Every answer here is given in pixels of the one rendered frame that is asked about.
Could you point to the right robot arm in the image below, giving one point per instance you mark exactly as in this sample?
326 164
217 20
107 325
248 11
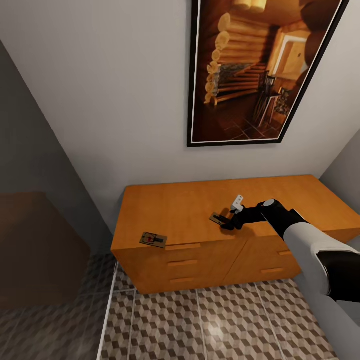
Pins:
331 267

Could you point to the cabinet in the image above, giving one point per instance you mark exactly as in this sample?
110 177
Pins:
198 252

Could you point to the picture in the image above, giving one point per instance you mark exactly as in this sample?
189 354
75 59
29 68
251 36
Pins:
251 62

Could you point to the door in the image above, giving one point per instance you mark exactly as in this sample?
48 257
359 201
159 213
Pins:
56 263

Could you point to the mousetrap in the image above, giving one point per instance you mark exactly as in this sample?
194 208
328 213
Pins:
156 240
219 219

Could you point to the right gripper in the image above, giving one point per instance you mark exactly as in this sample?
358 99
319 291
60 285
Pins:
238 220

